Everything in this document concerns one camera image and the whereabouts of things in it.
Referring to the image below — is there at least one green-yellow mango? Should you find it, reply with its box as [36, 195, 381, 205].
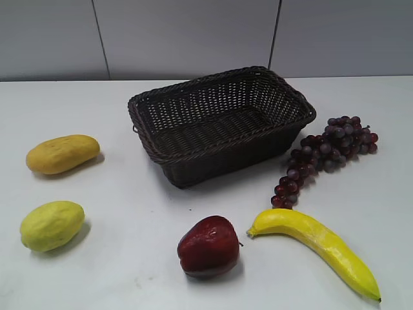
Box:
[19, 201, 85, 253]

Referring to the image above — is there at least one dark woven rectangular basket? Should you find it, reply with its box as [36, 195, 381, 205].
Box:
[128, 67, 316, 189]

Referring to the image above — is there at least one orange-yellow mango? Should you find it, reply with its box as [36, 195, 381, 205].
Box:
[26, 134, 101, 175]

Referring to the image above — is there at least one red apple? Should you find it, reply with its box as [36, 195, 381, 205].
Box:
[177, 215, 240, 279]

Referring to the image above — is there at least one purple grape bunch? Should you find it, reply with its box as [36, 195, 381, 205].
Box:
[271, 116, 379, 209]

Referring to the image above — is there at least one yellow banana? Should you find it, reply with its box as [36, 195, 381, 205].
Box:
[247, 209, 381, 303]

